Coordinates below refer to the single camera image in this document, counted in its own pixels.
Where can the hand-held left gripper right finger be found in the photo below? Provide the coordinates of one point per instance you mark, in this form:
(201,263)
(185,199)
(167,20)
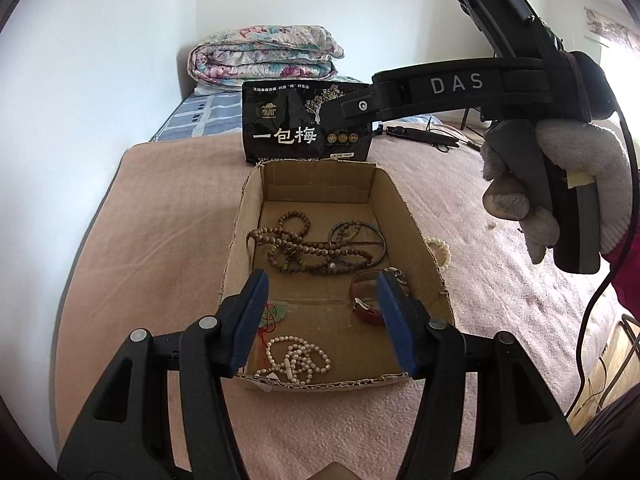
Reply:
(395,320)

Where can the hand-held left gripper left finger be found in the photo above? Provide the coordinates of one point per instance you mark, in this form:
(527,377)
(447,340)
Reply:
(247,320)

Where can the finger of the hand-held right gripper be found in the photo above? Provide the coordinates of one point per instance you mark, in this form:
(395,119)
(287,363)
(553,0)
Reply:
(350,107)

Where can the dark metal bangle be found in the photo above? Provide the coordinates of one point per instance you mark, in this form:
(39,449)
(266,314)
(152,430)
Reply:
(382,245)

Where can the cardboard box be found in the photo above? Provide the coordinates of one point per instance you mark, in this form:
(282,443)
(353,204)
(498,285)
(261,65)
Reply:
(295,195)

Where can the person's right forearm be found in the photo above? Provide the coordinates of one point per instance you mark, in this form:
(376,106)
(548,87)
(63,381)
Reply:
(627,280)

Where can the person's right hand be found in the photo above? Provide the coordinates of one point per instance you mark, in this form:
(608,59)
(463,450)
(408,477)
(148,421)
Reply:
(615,175)

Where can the black snack bag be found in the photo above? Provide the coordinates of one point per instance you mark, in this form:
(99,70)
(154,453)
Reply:
(280,135)

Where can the folded floral quilt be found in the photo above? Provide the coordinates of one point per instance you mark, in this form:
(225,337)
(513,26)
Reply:
(260,60)

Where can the floral curtain valance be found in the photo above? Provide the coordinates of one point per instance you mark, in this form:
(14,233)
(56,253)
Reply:
(610,27)

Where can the pink blanket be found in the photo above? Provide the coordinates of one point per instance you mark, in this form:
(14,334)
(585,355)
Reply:
(150,240)

